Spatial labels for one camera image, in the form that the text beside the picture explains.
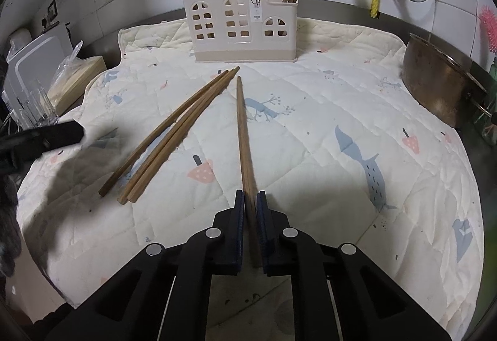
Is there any thin curved wooden chopstick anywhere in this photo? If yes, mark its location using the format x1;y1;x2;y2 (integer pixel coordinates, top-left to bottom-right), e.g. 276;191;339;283
98;70;230;197

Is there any metal cooking pot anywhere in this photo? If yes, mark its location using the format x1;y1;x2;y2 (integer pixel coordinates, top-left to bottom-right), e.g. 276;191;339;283
402;34;489;128

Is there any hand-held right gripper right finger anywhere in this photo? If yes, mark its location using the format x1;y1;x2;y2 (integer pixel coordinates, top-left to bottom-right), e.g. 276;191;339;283
256;191;453;341

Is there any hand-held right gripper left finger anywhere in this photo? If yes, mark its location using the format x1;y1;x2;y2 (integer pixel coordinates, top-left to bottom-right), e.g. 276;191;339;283
47;189;246;341

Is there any plastic-wrapped tan pack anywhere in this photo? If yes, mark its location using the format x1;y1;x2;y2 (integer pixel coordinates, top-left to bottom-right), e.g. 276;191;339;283
50;40;107;112

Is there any person's left hand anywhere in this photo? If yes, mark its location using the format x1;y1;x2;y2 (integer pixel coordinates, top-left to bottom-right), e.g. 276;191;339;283
0;174;22;287

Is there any cream printed quilted blanket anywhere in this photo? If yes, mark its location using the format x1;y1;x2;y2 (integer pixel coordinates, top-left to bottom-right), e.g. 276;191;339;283
16;17;484;341

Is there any beige plastic utensil holder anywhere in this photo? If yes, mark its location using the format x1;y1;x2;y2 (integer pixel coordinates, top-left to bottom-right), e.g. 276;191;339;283
181;0;300;63

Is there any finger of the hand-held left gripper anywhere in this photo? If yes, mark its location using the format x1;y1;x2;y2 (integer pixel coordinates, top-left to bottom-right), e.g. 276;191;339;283
0;120;85;173

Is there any white cutting board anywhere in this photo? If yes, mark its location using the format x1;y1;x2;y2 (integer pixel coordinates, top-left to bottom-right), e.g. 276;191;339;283
6;32;72;93

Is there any pink bottle brush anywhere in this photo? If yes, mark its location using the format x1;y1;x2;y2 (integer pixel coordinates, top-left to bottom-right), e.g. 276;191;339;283
478;5;497;54

